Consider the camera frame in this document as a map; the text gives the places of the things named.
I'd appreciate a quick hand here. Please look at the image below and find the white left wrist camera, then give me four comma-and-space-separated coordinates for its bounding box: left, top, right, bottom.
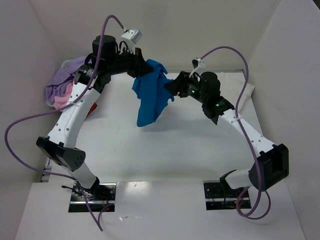
121, 28, 143, 52

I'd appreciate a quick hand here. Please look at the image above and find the white folded t shirt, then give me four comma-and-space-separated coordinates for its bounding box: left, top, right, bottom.
217, 72, 255, 111

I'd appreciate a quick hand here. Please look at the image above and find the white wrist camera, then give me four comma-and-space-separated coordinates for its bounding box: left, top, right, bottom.
121, 28, 143, 52
190, 58, 206, 76

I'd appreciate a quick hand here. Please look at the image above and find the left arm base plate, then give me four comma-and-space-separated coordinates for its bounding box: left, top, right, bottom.
67, 183, 117, 213

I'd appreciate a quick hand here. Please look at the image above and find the red t shirt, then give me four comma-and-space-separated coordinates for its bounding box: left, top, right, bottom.
86, 102, 98, 117

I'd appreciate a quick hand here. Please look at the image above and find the blue t shirt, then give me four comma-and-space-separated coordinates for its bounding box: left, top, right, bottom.
132, 59, 175, 127

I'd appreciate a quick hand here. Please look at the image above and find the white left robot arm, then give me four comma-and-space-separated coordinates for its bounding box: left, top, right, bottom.
36, 30, 153, 199

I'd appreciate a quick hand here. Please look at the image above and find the lavender t shirt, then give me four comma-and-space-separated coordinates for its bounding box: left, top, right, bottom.
44, 55, 89, 106

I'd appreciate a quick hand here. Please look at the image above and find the pink t shirt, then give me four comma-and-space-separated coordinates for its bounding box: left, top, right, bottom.
53, 81, 74, 109

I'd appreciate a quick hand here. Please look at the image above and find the metal table edge bracket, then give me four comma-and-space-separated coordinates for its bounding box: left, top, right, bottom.
40, 159, 53, 183

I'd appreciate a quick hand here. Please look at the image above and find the white plastic laundry basket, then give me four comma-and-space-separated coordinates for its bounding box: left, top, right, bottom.
46, 59, 76, 111

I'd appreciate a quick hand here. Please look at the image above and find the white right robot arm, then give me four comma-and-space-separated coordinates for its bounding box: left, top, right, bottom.
164, 71, 289, 192

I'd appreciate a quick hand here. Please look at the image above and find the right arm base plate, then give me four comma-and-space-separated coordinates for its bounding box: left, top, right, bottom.
203, 181, 244, 211

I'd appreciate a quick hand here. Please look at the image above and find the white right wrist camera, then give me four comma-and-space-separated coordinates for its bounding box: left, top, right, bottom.
190, 58, 206, 76

